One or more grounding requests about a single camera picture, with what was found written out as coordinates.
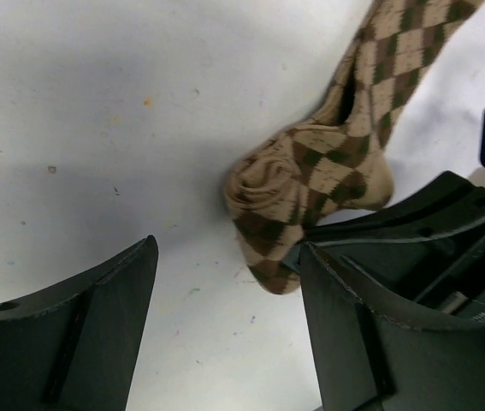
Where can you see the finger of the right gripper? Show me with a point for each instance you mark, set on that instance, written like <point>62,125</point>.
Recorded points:
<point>419,264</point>

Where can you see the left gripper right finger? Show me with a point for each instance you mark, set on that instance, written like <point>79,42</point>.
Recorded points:
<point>375,350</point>

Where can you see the brown argyle sock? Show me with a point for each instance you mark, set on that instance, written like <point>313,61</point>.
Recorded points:
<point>334,159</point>

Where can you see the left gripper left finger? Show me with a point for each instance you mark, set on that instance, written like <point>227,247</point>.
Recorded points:
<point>74,345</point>

